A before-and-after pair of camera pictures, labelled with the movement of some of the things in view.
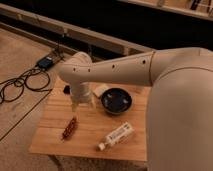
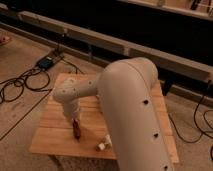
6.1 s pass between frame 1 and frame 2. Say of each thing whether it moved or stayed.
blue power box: stayed
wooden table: stayed
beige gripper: moved
